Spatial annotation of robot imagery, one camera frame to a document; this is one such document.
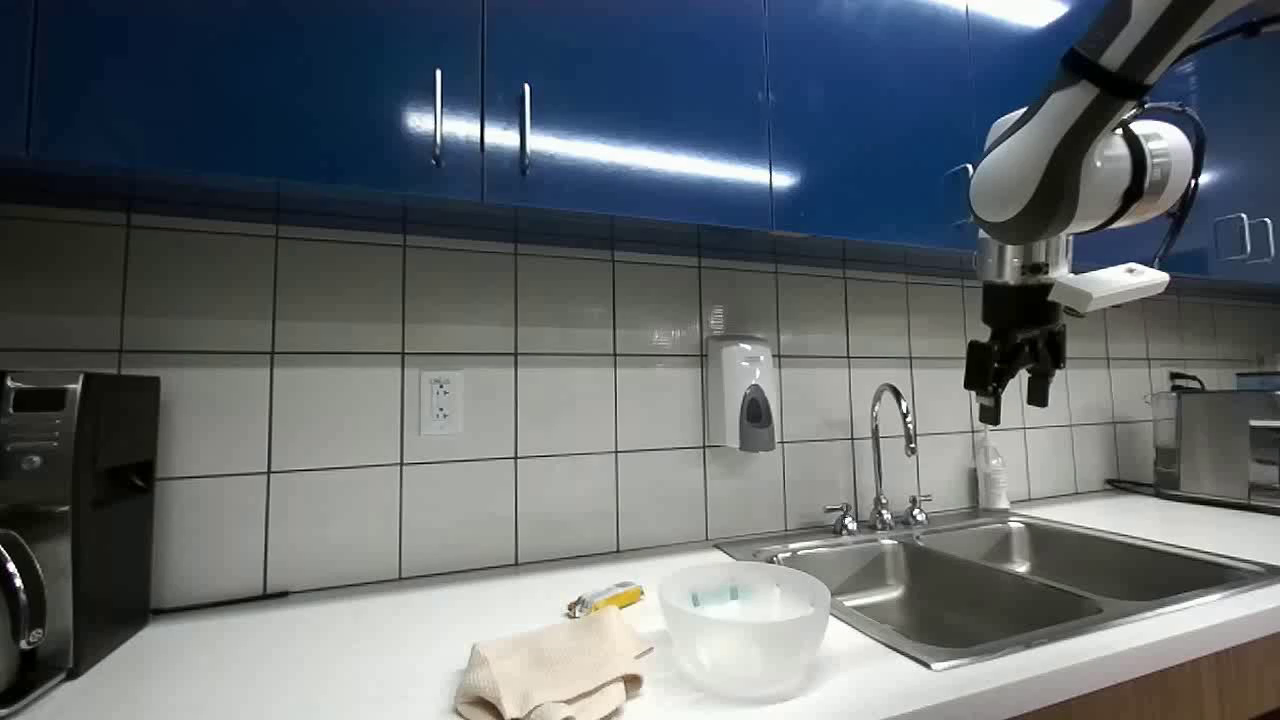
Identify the yellow and silver lighter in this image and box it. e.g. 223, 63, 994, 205
565, 575, 647, 623

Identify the white wall power outlet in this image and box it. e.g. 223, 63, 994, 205
418, 370, 467, 441

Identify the cream towel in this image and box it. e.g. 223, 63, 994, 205
454, 608, 661, 720

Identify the clear plastic bowl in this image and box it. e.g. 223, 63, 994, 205
656, 556, 837, 707

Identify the stainless steel countertop appliance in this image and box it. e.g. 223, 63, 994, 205
1147, 370, 1280, 515

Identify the white wall soap dispenser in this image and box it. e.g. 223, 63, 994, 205
702, 331, 786, 459

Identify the wide blue cabinet door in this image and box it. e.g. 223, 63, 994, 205
25, 0, 483, 209

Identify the clear soap bottle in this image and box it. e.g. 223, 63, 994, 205
970, 426, 1017, 515

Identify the black coffee machine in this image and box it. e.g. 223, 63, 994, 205
0, 370, 164, 720

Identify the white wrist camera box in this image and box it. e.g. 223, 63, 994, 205
1049, 261, 1176, 322

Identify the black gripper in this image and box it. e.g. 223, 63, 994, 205
960, 277, 1074, 430

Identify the chrome gooseneck faucet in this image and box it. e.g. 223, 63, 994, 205
819, 381, 937, 540

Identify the stainless steel double sink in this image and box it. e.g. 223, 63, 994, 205
717, 508, 1280, 673

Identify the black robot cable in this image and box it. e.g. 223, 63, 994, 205
1147, 101, 1215, 263

